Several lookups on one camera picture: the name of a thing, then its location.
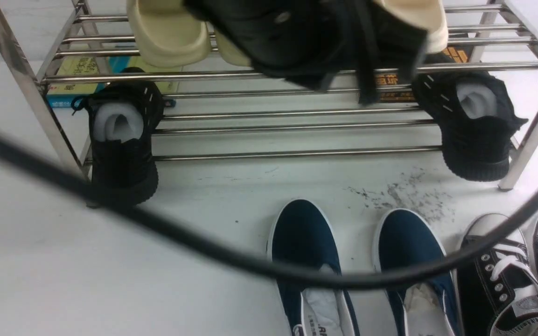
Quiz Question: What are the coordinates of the olive green slipper right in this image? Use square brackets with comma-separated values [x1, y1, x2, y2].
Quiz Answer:
[214, 27, 251, 67]

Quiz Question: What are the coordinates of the black cable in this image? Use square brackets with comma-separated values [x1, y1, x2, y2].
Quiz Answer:
[0, 122, 538, 290]

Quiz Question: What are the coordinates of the olive green slipper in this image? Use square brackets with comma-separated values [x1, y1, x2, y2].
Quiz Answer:
[126, 0, 212, 68]
[214, 27, 251, 67]

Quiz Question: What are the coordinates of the navy slip-on shoe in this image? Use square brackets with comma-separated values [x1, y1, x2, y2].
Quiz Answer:
[372, 209, 461, 336]
[266, 199, 360, 336]

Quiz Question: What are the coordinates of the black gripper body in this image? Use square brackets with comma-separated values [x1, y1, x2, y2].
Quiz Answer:
[183, 0, 427, 105]

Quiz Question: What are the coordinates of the black knit sneaker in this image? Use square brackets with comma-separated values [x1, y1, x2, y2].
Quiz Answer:
[71, 79, 166, 206]
[412, 71, 527, 182]

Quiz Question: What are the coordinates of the stainless steel shoe rack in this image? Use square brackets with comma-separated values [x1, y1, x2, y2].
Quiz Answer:
[0, 0, 538, 192]

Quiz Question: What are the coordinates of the navy slip-on shoe right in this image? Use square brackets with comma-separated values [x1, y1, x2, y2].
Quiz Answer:
[372, 209, 461, 336]

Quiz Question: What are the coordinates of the olive green slipper left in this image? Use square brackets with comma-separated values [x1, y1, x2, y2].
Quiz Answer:
[126, 0, 212, 68]

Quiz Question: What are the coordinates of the black knit sneaker left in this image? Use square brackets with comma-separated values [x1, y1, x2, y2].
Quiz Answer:
[71, 79, 166, 206]

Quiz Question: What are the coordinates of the navy slip-on shoe left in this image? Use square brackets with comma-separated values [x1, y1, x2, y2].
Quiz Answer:
[266, 199, 360, 336]

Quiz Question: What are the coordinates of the cream slipper right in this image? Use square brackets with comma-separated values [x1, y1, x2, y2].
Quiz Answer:
[374, 0, 449, 55]

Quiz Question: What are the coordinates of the black knit sneaker right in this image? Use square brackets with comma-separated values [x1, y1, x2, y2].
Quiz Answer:
[412, 71, 527, 182]

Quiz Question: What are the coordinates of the black and orange book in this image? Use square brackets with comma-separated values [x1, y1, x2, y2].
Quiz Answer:
[376, 45, 474, 104]

